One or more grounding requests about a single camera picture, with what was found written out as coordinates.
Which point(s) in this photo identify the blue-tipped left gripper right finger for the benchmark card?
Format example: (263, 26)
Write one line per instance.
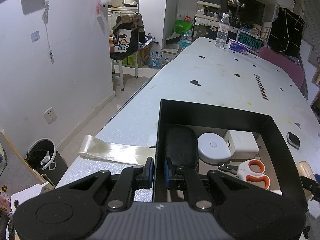
(188, 181)

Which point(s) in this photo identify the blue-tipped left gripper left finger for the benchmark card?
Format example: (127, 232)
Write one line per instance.
(125, 184)

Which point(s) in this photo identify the white round tape measure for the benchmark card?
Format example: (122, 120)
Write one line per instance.
(213, 149)

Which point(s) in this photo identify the white power adapter block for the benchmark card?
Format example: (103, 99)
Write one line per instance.
(241, 144)

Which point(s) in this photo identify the orange white scissors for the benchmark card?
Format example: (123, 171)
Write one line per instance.
(248, 171)

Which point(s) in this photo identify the black storage box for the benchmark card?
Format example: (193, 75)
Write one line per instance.
(195, 114)

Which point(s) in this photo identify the black smartwatch face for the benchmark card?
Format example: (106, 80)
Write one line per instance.
(293, 140)

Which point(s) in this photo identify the black oval case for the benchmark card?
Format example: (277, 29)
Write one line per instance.
(181, 146)

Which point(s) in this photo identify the clear tape strip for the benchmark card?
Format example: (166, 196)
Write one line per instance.
(95, 148)

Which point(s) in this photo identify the black trash bin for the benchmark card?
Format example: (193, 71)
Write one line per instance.
(44, 158)

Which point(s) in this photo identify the blue tissue pack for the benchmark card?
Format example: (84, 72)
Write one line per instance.
(237, 46)

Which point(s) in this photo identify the chair with cartoon bag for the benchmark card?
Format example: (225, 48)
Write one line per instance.
(128, 33)

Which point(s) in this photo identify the clear water bottle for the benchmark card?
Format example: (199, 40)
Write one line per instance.
(222, 32)

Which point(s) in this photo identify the green shopping bag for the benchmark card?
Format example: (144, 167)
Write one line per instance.
(182, 27)

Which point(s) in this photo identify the teal poizon box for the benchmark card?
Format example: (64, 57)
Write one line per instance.
(252, 42)

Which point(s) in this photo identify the pink padded chair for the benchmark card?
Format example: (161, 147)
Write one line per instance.
(294, 71)

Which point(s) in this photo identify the white storage shelf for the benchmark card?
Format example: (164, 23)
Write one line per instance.
(206, 20)

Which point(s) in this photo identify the black hanging garment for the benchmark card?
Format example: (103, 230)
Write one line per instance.
(286, 33)

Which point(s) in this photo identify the white wall socket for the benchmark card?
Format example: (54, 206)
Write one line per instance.
(50, 115)

